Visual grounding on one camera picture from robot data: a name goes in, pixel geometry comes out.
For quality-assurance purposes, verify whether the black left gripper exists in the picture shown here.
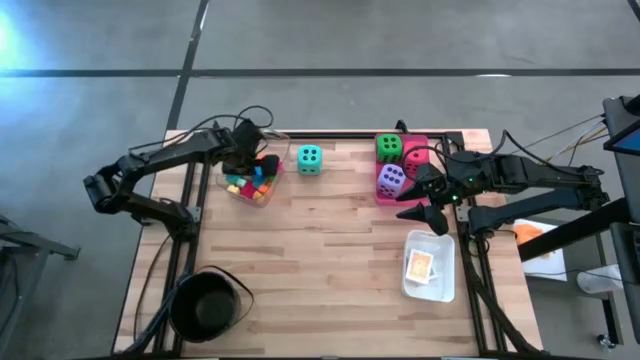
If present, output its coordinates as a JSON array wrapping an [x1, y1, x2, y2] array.
[[221, 143, 282, 178]]

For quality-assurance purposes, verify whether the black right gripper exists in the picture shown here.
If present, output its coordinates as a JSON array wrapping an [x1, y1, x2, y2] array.
[[395, 161, 452, 237]]

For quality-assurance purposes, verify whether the purple foam die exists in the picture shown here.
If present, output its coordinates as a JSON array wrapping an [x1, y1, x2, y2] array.
[[375, 163, 408, 199]]

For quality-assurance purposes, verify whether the red foam die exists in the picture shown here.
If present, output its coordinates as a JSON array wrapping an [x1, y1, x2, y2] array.
[[401, 140, 431, 178]]

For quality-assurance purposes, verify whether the green foam die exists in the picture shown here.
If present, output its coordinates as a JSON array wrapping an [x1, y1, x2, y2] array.
[[375, 133, 404, 164]]

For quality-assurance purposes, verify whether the clear plastic bin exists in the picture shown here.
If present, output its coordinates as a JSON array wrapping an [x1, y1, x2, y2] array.
[[215, 128, 292, 209]]

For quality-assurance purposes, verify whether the pink plastic bin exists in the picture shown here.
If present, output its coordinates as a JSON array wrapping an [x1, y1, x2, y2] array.
[[373, 131, 432, 208]]

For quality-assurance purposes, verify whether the teal foam die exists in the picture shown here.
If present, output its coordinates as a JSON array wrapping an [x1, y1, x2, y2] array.
[[296, 143, 324, 177]]

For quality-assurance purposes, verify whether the white plastic bin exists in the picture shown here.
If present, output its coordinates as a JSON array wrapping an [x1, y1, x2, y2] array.
[[400, 229, 457, 304]]

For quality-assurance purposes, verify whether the orange cloth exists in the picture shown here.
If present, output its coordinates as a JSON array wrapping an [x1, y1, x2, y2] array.
[[514, 222, 547, 247]]

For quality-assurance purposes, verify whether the white paper sheet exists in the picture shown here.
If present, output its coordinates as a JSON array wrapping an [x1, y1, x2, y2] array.
[[511, 217, 569, 282]]

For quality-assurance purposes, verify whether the black diagonal beam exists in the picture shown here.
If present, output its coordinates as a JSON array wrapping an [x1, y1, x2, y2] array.
[[516, 196, 632, 263]]

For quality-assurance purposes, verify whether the black round bucket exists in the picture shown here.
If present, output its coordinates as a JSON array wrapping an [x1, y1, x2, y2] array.
[[168, 264, 255, 345]]

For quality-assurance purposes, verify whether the black stand with blue screen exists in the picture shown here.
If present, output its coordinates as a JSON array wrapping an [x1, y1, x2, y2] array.
[[601, 93, 640, 157]]

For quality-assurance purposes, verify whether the grey metal stand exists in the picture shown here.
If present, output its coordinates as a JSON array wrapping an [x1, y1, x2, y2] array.
[[0, 213, 82, 262]]

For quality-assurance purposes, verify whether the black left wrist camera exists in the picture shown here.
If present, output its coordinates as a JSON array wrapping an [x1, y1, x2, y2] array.
[[232, 118, 263, 149]]

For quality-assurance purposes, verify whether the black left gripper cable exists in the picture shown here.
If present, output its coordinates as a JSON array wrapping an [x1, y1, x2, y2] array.
[[233, 104, 275, 132]]

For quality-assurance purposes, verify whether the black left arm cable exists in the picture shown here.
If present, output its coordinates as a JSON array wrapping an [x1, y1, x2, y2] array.
[[127, 113, 237, 155]]

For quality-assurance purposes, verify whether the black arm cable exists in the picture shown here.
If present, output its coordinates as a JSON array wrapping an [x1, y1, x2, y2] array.
[[487, 128, 606, 177], [127, 113, 237, 155]]

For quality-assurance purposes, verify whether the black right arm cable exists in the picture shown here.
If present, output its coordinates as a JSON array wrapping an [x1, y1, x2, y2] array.
[[487, 128, 606, 177]]

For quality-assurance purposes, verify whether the coloured wire bundle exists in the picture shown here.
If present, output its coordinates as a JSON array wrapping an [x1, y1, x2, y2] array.
[[508, 113, 610, 164]]

